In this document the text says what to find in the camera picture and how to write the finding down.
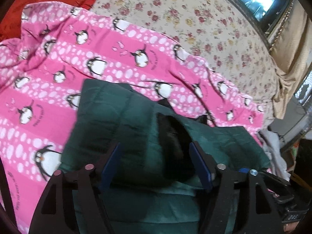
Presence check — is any dark green puffer jacket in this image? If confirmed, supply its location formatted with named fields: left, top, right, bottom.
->
left=60, top=79, right=270, bottom=233

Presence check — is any grey garment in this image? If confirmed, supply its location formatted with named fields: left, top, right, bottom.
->
left=258, top=129, right=290, bottom=181

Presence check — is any grey cabinet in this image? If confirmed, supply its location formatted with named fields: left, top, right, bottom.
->
left=269, top=96, right=311, bottom=148

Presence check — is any pink penguin blanket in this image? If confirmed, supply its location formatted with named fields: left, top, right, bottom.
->
left=1, top=2, right=263, bottom=233

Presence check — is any beige curtain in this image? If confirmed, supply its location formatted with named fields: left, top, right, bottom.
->
left=270, top=0, right=311, bottom=119

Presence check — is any floral bed sheet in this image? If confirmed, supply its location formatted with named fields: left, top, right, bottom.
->
left=92, top=0, right=277, bottom=126

